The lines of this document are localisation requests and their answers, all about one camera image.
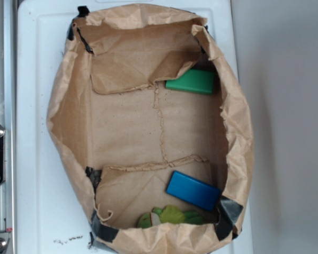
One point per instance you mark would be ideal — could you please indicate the aluminium frame rail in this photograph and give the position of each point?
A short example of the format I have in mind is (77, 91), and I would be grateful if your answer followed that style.
(8, 19)

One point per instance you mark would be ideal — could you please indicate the green plush toy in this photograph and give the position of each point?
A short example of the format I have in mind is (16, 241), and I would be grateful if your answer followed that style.
(170, 214)

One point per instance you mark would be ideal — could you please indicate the brown paper bag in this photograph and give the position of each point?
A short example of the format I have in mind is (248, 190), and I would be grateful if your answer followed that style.
(121, 134)

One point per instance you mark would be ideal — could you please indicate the blue rectangular block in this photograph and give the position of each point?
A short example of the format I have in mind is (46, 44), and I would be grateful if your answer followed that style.
(193, 191)

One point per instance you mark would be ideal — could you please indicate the green rectangular block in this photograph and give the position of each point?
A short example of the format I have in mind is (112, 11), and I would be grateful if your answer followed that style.
(193, 81)

